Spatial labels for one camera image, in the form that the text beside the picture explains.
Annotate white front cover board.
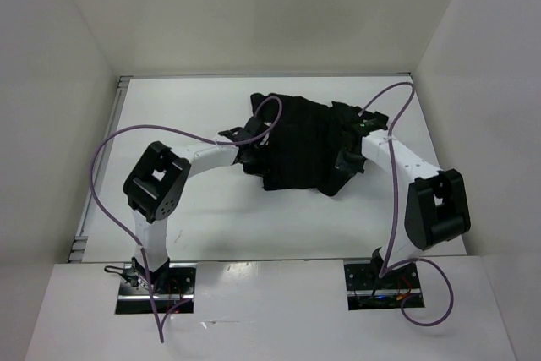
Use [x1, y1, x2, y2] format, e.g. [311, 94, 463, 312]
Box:
[26, 256, 515, 360]

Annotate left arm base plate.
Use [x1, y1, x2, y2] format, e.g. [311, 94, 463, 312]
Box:
[104, 262, 196, 315]

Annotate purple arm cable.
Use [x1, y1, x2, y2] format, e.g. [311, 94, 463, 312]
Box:
[358, 81, 455, 328]
[91, 96, 284, 344]

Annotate black pleated skirt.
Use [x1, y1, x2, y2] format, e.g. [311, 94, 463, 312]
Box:
[254, 95, 361, 196]

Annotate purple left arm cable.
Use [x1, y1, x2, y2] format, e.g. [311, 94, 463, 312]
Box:
[91, 96, 284, 344]

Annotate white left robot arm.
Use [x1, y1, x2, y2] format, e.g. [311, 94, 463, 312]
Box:
[123, 117, 274, 293]

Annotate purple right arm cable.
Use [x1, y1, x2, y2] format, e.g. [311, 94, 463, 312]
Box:
[358, 81, 455, 328]

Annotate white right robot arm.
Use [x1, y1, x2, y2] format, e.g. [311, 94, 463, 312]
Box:
[331, 103, 471, 287]

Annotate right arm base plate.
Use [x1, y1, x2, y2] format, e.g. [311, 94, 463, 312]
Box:
[343, 260, 424, 311]

